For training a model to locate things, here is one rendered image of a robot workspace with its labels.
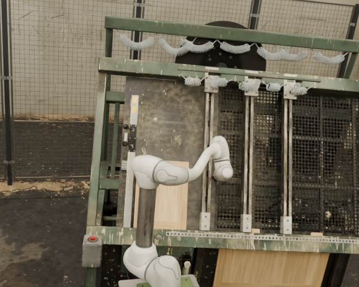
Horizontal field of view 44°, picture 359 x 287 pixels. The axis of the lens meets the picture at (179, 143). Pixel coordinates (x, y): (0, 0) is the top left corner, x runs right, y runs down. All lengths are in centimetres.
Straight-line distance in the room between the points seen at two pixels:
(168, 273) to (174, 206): 75
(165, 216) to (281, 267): 111
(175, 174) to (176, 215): 88
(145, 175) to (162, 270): 54
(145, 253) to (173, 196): 67
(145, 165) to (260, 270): 165
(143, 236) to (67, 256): 187
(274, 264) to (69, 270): 180
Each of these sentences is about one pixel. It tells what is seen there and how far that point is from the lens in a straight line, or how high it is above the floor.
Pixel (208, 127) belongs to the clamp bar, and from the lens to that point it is 330.
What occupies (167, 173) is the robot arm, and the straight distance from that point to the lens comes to 234.
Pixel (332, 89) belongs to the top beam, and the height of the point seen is 188.
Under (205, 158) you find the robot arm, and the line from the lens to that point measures 269.
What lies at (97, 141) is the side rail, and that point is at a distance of 320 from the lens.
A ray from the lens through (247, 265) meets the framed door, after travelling 369.
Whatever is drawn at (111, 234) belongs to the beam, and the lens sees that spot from 316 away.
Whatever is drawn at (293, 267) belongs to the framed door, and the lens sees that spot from 382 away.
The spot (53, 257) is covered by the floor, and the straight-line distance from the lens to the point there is 443.
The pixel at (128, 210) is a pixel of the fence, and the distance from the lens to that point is 317.
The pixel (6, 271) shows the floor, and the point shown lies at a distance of 431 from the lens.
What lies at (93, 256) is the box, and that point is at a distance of 298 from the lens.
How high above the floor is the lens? 259
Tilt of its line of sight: 21 degrees down
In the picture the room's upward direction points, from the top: 7 degrees clockwise
